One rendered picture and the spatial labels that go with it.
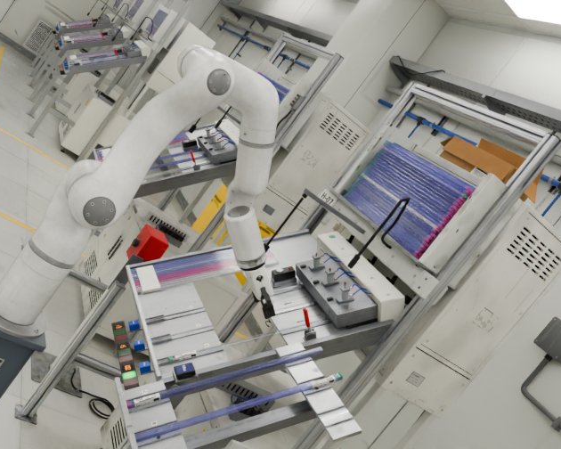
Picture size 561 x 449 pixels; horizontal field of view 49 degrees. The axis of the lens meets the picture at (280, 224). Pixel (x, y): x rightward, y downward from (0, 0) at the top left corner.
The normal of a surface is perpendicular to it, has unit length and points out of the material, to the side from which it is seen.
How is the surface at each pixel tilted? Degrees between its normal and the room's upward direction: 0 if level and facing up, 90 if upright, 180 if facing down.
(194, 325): 42
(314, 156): 90
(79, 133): 90
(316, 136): 90
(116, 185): 62
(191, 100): 128
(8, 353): 90
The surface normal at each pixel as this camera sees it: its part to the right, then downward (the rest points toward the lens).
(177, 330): -0.04, -0.90
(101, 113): 0.34, 0.40
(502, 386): -0.73, -0.47
